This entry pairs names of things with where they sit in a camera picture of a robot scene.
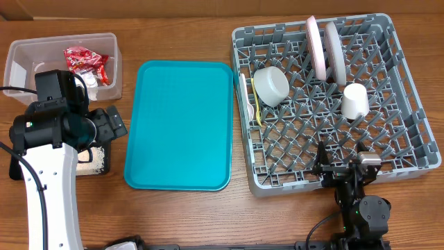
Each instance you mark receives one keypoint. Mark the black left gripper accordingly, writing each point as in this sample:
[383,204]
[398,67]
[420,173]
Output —
[107,131]

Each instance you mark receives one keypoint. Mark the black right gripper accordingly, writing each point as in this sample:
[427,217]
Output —
[334,173]

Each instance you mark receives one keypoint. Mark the red ketchup packet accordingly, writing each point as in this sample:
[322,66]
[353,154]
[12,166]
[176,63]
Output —
[103,77]

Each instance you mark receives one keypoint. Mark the white napkin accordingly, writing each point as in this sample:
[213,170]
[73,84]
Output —
[91,82]

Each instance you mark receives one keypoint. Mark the white plastic cup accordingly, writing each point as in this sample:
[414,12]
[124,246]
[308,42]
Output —
[354,101]

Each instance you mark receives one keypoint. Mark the silver foil wrapper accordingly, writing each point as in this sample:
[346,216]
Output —
[81,59]

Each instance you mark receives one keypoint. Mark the yellow plastic spoon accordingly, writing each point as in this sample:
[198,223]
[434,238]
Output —
[257,112]

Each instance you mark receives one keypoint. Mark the grey bowl of rice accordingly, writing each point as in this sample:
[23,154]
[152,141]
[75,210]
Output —
[271,85]

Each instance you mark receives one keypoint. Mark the white plastic fork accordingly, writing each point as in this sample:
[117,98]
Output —
[250,108]

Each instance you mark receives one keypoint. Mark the grey round plate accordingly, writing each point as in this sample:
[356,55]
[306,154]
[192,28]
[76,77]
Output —
[335,53]

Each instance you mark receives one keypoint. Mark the pink round plate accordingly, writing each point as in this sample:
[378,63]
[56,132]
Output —
[315,48]

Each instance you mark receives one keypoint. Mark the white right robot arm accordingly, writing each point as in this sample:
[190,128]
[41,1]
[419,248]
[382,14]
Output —
[365,217]

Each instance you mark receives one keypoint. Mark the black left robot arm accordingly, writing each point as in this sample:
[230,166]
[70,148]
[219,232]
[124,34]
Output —
[50,179]

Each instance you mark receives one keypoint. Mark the grey dishwasher rack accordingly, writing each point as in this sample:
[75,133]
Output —
[280,154]

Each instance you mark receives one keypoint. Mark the white rice pile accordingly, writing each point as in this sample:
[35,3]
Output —
[94,167]

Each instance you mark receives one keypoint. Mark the teal serving tray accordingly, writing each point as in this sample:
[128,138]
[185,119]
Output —
[180,135]

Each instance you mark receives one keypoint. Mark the black plastic tray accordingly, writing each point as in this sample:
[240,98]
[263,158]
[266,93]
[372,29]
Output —
[15,171]

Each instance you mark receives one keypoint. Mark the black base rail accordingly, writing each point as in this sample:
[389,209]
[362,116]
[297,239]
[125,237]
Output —
[137,243]

